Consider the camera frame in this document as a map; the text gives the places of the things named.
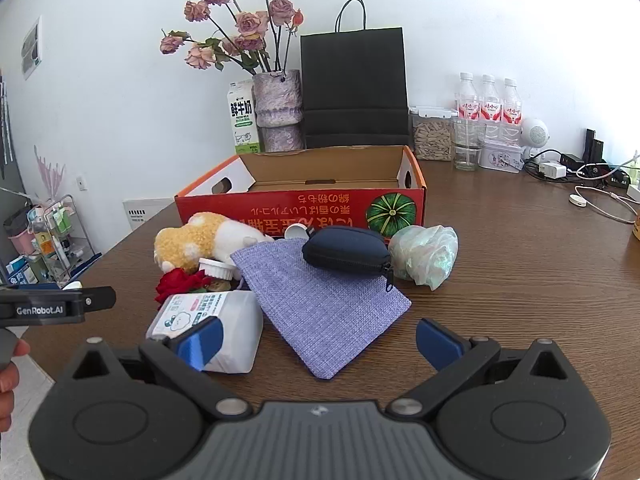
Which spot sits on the dark blue zip case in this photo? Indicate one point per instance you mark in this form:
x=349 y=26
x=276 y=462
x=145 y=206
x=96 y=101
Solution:
x=345 y=252

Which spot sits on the black charger block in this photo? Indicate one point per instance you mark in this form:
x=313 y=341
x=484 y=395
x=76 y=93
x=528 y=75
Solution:
x=572 y=160

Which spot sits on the clear container of seeds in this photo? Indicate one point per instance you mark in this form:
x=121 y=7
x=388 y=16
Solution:
x=432 y=137

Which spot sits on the small white jar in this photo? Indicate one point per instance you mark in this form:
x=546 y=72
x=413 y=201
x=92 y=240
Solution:
x=217 y=269

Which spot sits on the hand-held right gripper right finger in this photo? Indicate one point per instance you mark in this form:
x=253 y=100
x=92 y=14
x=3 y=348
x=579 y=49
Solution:
x=437 y=347

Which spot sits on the yellow container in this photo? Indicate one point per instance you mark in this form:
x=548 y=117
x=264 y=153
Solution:
x=637 y=227

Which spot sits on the dried pink rose bouquet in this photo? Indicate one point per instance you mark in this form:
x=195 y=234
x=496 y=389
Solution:
x=250 y=22

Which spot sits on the white round speaker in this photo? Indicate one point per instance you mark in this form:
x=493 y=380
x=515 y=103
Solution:
x=535 y=132

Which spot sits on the black electronic device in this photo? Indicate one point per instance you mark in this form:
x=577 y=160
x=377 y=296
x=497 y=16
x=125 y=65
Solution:
x=612 y=177

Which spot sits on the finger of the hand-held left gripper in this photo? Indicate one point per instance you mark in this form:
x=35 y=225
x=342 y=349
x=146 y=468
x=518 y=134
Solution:
x=100 y=299
x=35 y=287

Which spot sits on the orange pumpkin print cardboard box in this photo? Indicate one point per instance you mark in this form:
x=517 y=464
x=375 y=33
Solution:
x=320 y=200

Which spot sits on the white flat panel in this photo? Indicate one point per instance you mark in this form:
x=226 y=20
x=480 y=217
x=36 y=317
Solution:
x=145 y=212

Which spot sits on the blue cardboard box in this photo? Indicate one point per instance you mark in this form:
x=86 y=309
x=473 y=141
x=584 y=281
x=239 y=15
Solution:
x=20 y=272

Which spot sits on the pink plant wall decal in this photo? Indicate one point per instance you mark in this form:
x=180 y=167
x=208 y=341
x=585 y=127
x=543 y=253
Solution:
x=50 y=172

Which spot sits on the clear glass cup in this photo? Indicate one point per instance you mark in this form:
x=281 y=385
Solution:
x=467 y=150

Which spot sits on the white charger plug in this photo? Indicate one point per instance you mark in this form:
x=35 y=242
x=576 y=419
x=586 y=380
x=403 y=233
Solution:
x=552 y=170

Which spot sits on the black paper bag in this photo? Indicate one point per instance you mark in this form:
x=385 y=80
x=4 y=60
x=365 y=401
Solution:
x=355 y=80

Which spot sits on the person's left hand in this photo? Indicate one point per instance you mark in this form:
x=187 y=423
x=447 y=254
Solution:
x=6 y=390

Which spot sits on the white wet wipes pack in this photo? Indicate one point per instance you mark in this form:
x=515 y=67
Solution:
x=235 y=320

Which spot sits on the white wall socket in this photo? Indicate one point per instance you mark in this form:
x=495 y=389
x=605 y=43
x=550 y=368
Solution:
x=82 y=183

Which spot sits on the purple mottled vase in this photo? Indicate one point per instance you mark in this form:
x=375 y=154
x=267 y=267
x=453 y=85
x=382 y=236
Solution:
x=277 y=105

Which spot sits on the black upright box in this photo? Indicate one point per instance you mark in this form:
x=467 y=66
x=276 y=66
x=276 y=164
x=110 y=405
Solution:
x=594 y=145

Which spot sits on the purple linen pouch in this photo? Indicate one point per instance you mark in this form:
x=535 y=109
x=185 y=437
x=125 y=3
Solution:
x=325 y=305

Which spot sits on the white and green milk carton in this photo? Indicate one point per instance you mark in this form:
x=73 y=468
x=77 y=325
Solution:
x=244 y=120

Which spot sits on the pink bin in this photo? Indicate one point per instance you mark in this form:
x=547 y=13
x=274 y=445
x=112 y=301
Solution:
x=17 y=232

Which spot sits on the wall poster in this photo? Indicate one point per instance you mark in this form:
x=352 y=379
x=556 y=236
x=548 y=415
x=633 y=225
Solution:
x=31 y=47

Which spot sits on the red fabric rose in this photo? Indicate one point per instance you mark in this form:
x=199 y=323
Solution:
x=175 y=285

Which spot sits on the translucent plastic bag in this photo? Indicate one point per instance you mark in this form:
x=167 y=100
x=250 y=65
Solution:
x=425 y=257

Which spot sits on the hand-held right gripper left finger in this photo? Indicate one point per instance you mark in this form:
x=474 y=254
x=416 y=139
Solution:
x=200 y=345

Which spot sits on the white printed tin box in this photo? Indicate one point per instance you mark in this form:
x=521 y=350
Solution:
x=500 y=157

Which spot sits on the yellow and white plush toy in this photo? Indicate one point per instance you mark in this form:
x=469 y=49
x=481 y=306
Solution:
x=210 y=240

